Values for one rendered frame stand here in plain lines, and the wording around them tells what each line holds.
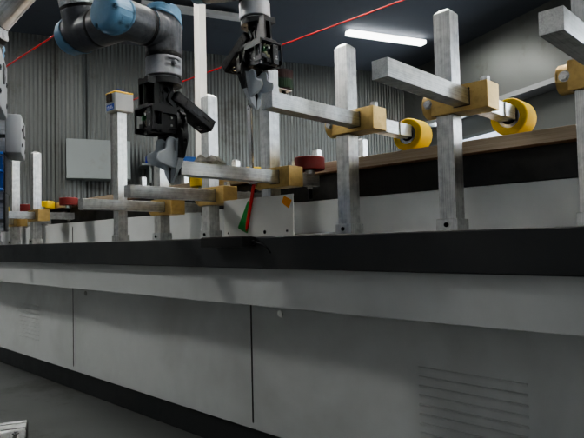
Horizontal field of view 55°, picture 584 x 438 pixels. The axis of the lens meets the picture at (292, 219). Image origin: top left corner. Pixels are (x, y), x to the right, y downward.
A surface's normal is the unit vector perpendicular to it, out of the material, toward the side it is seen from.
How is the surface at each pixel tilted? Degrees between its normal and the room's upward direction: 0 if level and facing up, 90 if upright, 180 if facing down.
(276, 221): 90
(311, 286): 90
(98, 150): 90
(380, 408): 90
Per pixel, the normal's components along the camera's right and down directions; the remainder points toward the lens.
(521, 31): -0.92, 0.00
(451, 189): -0.70, -0.01
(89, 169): 0.38, -0.04
